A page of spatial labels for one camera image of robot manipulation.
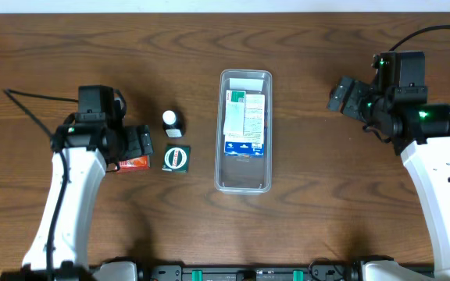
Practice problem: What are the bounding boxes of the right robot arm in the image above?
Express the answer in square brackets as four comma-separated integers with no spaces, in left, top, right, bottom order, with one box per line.
[327,76,450,280]

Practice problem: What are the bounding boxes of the dark green square box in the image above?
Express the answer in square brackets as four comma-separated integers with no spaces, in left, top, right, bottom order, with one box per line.
[162,144,191,173]

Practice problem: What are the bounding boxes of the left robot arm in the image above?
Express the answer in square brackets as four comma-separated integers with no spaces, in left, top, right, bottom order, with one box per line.
[0,122,153,280]

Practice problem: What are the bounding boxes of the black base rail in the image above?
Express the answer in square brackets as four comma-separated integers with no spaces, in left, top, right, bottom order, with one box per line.
[91,263,437,281]

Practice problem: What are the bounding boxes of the clear plastic container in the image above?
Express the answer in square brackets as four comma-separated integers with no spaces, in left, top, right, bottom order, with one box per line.
[214,69,273,195]

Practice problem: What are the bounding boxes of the blue tall box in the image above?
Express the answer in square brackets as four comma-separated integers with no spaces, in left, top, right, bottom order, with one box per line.
[223,91,266,157]

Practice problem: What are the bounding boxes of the left black cable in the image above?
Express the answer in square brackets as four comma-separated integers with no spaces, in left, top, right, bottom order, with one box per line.
[2,88,81,281]

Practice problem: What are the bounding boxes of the white green medicine box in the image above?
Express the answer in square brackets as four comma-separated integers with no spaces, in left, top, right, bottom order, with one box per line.
[223,90,246,136]

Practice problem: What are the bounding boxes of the dark bottle white cap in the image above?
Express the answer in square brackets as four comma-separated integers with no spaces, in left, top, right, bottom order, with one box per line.
[162,110,184,138]

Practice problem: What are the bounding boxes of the red orange box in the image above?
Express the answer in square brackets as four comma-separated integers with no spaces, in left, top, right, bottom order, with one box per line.
[113,155,151,173]

